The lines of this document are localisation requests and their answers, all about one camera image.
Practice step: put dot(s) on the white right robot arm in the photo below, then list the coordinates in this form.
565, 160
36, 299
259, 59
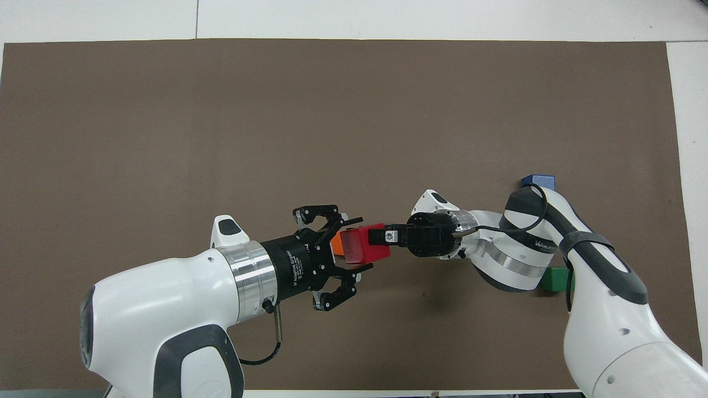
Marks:
603, 320

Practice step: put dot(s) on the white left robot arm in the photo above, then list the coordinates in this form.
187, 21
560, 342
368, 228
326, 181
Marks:
149, 309

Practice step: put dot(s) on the orange cube block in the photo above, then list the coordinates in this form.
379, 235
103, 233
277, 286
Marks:
336, 244

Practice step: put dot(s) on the green cube block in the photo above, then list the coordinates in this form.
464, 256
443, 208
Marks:
553, 279

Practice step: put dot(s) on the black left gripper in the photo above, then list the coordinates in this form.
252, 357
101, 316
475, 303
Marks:
296, 265

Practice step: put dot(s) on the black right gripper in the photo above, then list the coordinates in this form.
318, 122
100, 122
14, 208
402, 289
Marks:
431, 235

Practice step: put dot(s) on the brown table mat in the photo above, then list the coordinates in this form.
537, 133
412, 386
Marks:
276, 127

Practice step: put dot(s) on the blue cube block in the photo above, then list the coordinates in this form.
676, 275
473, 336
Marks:
539, 181

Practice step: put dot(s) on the red cube block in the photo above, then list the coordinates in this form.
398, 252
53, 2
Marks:
359, 246

